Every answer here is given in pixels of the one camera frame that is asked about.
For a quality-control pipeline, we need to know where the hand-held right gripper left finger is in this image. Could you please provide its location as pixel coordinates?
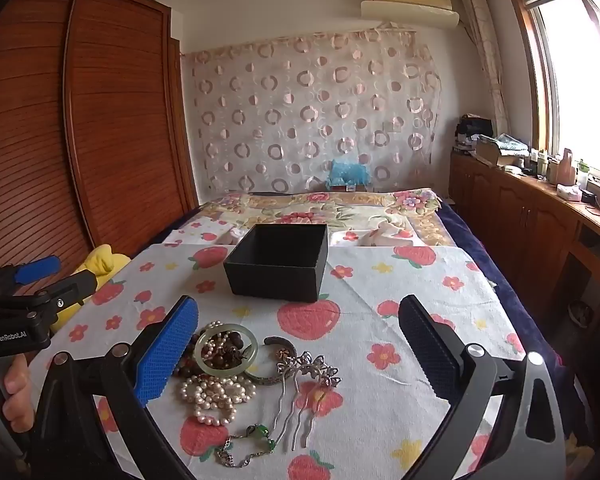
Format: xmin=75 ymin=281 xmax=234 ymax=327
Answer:
xmin=27 ymin=295 xmax=201 ymax=480

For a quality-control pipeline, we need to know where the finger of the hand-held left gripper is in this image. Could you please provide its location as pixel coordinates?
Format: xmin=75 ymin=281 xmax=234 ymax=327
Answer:
xmin=42 ymin=269 xmax=97 ymax=313
xmin=0 ymin=255 xmax=62 ymax=302

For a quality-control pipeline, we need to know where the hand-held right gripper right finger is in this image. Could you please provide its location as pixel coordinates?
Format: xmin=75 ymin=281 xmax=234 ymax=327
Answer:
xmin=397 ymin=294 xmax=568 ymax=480

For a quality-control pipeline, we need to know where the pearl bead necklace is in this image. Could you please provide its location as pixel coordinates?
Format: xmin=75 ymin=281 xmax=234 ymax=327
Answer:
xmin=180 ymin=372 xmax=258 ymax=428

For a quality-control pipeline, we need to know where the dark wooden bead bracelet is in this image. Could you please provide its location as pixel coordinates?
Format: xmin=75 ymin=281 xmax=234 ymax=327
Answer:
xmin=172 ymin=326 xmax=248 ymax=380

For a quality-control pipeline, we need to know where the silver floral hair comb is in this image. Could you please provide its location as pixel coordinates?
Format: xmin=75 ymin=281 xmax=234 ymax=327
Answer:
xmin=272 ymin=350 xmax=342 ymax=453

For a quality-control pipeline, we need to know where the black cardboard box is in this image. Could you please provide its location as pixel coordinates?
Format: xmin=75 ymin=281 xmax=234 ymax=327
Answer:
xmin=223 ymin=223 xmax=329 ymax=304

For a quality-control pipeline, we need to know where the person's left hand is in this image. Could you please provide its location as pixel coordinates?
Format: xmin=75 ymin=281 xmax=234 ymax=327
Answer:
xmin=0 ymin=354 xmax=36 ymax=443

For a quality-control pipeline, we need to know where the yellow plush toy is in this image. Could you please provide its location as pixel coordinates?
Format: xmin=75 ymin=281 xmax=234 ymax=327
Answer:
xmin=50 ymin=245 xmax=131 ymax=333

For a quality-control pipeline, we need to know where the strawberry print tablecloth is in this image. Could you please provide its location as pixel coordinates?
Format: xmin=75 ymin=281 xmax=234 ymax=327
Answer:
xmin=30 ymin=244 xmax=531 ymax=480

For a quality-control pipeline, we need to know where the pale green jade bangle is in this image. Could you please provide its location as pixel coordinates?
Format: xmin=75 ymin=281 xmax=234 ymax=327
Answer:
xmin=194 ymin=324 xmax=259 ymax=375

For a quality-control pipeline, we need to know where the dark blue bedsheet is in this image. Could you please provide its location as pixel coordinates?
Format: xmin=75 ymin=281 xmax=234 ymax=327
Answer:
xmin=437 ymin=196 xmax=561 ymax=366

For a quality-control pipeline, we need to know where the brown wooden wardrobe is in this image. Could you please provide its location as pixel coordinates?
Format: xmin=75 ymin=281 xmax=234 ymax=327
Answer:
xmin=0 ymin=0 xmax=201 ymax=306

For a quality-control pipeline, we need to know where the slipper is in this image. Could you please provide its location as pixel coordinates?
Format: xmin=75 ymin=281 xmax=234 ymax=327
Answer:
xmin=567 ymin=300 xmax=595 ymax=332

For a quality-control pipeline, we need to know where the long wooden cabinet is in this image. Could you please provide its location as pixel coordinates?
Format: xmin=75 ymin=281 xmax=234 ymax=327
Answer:
xmin=447 ymin=152 xmax=600 ymax=346

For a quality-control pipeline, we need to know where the floral blanket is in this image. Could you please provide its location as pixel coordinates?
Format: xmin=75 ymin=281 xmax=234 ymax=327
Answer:
xmin=172 ymin=187 xmax=461 ymax=248

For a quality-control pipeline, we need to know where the blue gift bag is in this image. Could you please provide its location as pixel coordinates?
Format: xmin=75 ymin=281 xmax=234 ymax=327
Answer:
xmin=325 ymin=157 xmax=370 ymax=188

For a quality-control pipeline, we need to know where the teal cloth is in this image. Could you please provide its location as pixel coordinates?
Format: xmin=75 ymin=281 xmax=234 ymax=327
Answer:
xmin=495 ymin=132 xmax=531 ymax=157

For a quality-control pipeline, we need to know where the stack of books and clutter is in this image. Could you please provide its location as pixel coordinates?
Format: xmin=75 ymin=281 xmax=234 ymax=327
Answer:
xmin=455 ymin=115 xmax=496 ymax=150

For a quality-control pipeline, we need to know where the pale patterned window curtain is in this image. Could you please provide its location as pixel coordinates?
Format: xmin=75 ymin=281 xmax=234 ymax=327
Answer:
xmin=457 ymin=0 xmax=511 ymax=136

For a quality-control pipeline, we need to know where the white air conditioner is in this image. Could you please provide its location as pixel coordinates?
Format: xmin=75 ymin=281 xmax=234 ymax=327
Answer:
xmin=360 ymin=0 xmax=461 ymax=29

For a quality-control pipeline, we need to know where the metal cuff bracelet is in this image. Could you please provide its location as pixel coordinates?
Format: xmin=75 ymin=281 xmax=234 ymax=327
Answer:
xmin=245 ymin=336 xmax=298 ymax=387

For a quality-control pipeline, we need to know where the green stone chain bracelet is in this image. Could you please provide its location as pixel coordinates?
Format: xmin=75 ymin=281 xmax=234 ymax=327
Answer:
xmin=215 ymin=424 xmax=279 ymax=466

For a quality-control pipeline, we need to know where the circle pattern wall curtain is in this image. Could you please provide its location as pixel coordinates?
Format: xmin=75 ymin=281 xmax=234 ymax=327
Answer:
xmin=182 ymin=22 xmax=443 ymax=196

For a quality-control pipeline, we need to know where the wooden frame window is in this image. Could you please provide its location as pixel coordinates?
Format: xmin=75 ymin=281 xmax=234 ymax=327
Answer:
xmin=502 ymin=0 xmax=600 ymax=188

